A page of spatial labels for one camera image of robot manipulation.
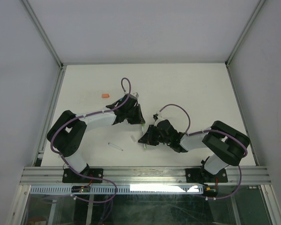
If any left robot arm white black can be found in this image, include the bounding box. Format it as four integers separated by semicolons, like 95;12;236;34
46;92;145;182

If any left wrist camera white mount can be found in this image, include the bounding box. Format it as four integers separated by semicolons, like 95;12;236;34
130;92;139;99

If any white blue end pen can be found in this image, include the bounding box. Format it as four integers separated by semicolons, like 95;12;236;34
108;142;123;151

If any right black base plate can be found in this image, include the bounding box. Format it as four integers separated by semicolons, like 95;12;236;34
185;168;204;184

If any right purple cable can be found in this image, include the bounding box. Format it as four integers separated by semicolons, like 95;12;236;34
159;104;249;200

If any silver green tip pen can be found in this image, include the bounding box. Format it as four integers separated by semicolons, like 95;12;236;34
141;126;147;150

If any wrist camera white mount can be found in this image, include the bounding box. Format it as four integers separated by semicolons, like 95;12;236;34
130;92;139;99
153;111;164;123

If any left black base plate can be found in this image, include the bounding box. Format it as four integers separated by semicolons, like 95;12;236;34
62;168;104;183

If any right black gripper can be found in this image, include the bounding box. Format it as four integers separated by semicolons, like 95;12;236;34
138;124;170;146

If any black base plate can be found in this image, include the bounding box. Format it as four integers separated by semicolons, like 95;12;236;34
62;168;104;183
185;168;204;184

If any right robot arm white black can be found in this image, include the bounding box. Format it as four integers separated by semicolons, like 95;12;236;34
138;120;250;181

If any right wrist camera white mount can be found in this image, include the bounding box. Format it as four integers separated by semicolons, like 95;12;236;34
153;111;164;123

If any aluminium mounting rail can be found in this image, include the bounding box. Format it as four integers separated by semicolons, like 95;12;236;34
20;166;272;186

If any orange pen cap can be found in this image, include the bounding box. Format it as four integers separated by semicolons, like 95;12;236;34
102;94;110;98

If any white slotted cable duct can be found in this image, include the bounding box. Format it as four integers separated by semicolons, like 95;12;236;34
30;184;203;195

